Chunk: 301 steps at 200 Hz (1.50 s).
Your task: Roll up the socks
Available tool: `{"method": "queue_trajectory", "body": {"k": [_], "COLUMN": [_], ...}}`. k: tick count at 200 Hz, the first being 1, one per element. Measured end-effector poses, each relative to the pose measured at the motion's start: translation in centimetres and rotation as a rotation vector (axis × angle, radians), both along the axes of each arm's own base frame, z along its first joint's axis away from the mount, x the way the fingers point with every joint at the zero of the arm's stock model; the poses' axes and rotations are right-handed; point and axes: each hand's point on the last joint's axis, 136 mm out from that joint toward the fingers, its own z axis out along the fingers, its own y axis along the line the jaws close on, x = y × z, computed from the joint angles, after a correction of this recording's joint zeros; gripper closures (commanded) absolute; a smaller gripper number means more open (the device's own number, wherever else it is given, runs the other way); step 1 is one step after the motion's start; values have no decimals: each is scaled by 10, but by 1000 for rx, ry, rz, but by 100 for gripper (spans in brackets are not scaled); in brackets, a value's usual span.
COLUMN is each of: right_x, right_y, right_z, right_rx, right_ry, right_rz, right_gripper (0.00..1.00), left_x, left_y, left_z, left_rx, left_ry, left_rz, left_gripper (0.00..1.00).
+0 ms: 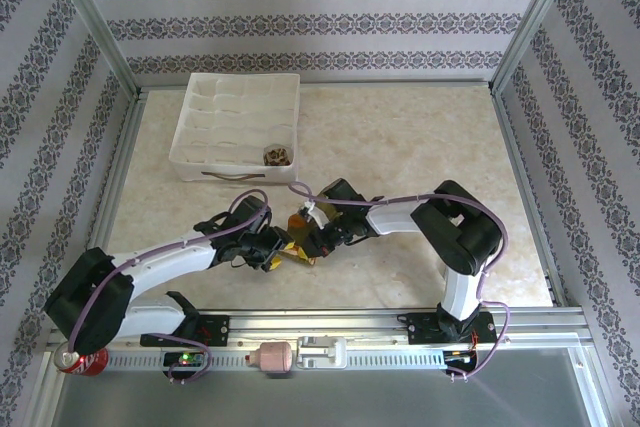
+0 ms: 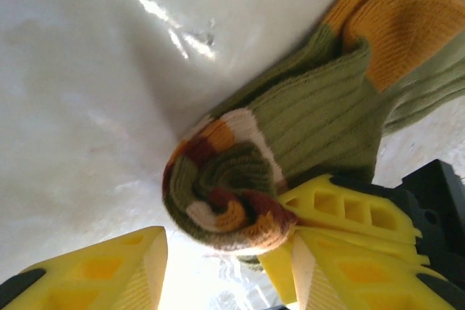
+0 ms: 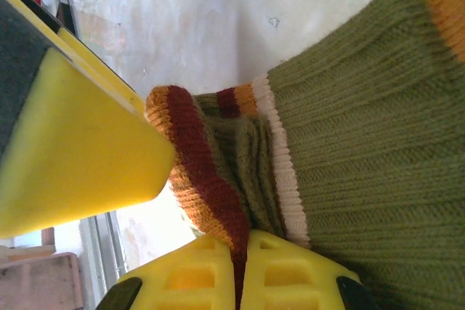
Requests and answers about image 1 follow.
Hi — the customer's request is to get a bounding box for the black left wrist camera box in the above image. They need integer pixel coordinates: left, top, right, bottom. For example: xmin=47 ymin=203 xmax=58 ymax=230
xmin=233 ymin=196 xmax=272 ymax=234

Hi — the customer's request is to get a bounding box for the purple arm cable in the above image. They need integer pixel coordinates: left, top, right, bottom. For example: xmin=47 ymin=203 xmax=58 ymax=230
xmin=67 ymin=189 xmax=272 ymax=386
xmin=288 ymin=180 xmax=511 ymax=382

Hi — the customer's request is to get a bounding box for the olive sock with orange toe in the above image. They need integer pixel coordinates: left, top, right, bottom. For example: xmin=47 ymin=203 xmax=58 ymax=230
xmin=287 ymin=199 xmax=347 ymax=264

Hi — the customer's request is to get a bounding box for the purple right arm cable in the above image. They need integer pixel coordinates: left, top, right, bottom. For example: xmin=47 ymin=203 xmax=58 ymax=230
xmin=288 ymin=180 xmax=511 ymax=382

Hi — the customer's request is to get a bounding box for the aluminium front rail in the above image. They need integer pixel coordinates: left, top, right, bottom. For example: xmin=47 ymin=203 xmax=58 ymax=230
xmin=47 ymin=307 xmax=594 ymax=347

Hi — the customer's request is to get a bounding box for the aluminium frame post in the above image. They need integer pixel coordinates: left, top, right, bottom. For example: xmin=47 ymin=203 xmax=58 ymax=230
xmin=44 ymin=0 xmax=146 ymax=101
xmin=489 ymin=0 xmax=594 ymax=96

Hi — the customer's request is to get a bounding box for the white fabric organizer box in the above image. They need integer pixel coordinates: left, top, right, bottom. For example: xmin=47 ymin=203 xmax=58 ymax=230
xmin=168 ymin=71 xmax=302 ymax=187

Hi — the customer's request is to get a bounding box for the white plastic holder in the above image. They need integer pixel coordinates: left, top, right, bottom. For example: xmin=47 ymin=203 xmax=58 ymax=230
xmin=294 ymin=335 xmax=349 ymax=370

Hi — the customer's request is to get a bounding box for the aluminium side rail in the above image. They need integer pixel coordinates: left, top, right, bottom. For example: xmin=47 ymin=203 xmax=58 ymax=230
xmin=492 ymin=89 xmax=572 ymax=307
xmin=69 ymin=91 xmax=151 ymax=313

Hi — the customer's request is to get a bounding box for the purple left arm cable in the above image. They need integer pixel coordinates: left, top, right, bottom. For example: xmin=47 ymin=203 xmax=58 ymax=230
xmin=67 ymin=189 xmax=272 ymax=386

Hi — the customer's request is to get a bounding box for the brown patterned sock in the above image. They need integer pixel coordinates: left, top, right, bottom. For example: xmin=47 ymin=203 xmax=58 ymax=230
xmin=262 ymin=144 xmax=292 ymax=167

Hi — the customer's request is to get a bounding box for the slotted metal strip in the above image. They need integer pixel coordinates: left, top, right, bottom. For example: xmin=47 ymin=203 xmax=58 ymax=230
xmin=104 ymin=348 xmax=447 ymax=371

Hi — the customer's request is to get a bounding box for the circuit board with green light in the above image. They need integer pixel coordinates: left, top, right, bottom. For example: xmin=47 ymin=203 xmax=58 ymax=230
xmin=163 ymin=351 xmax=206 ymax=368

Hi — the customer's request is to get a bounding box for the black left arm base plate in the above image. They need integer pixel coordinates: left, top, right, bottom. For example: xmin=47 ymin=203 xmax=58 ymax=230
xmin=139 ymin=314 xmax=231 ymax=348

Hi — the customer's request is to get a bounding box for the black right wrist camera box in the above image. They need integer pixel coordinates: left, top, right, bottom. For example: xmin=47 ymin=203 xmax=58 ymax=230
xmin=319 ymin=177 xmax=365 ymax=207

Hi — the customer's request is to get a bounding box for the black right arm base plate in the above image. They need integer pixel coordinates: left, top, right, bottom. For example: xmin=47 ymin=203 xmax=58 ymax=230
xmin=405 ymin=310 xmax=497 ymax=346

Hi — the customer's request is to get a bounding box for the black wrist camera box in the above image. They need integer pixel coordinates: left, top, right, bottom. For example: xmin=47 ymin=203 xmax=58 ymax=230
xmin=233 ymin=196 xmax=272 ymax=234
xmin=319 ymin=177 xmax=365 ymax=207

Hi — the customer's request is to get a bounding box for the small board with wires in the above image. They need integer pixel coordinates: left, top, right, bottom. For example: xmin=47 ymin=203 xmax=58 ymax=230
xmin=446 ymin=346 xmax=479 ymax=366

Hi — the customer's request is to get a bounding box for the pink and white bottle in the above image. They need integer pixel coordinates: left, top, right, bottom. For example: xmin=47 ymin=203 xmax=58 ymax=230
xmin=248 ymin=340 xmax=293 ymax=374

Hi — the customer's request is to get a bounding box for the grey metal panel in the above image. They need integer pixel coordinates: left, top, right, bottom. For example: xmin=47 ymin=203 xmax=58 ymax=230
xmin=49 ymin=346 xmax=604 ymax=427

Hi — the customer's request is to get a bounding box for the aluminium back rail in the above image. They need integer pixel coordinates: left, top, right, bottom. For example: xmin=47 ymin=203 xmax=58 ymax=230
xmin=137 ymin=77 xmax=496 ymax=92

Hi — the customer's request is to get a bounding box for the red soda can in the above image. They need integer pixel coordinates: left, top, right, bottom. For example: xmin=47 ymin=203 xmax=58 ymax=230
xmin=52 ymin=345 xmax=110 ymax=377

